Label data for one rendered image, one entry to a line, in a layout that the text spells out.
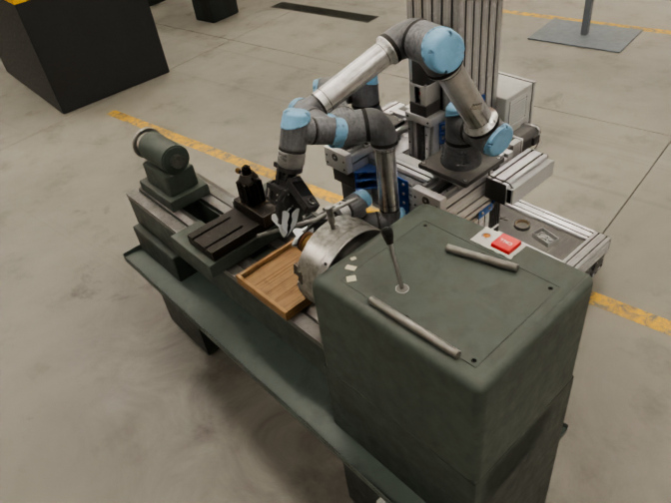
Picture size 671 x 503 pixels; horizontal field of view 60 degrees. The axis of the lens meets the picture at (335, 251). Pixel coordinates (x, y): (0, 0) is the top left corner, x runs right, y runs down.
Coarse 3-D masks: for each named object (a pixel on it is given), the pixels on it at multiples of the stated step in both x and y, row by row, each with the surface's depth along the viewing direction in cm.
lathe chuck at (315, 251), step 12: (348, 216) 188; (324, 228) 182; (348, 228) 180; (312, 240) 181; (324, 240) 179; (336, 240) 177; (312, 252) 179; (324, 252) 177; (300, 264) 182; (312, 264) 179; (312, 276) 179; (300, 288) 188; (312, 300) 187
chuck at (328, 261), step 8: (352, 232) 178; (360, 232) 178; (368, 232) 181; (376, 232) 183; (344, 240) 176; (352, 240) 177; (360, 240) 180; (368, 240) 182; (336, 248) 175; (344, 248) 176; (352, 248) 178; (328, 256) 176; (336, 256) 175; (344, 256) 178; (328, 264) 175; (320, 272) 177
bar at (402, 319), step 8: (376, 304) 148; (384, 304) 148; (384, 312) 147; (392, 312) 145; (400, 320) 144; (408, 320) 142; (408, 328) 142; (416, 328) 140; (424, 328) 140; (424, 336) 139; (432, 336) 138; (440, 344) 136; (448, 344) 135; (448, 352) 135; (456, 352) 133
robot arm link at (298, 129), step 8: (288, 112) 154; (296, 112) 153; (304, 112) 155; (288, 120) 154; (296, 120) 153; (304, 120) 154; (312, 120) 157; (288, 128) 154; (296, 128) 154; (304, 128) 155; (312, 128) 157; (280, 136) 158; (288, 136) 155; (296, 136) 155; (304, 136) 156; (312, 136) 157; (280, 144) 158; (288, 144) 156; (296, 144) 156; (304, 144) 157; (288, 152) 157; (296, 152) 157; (304, 152) 159
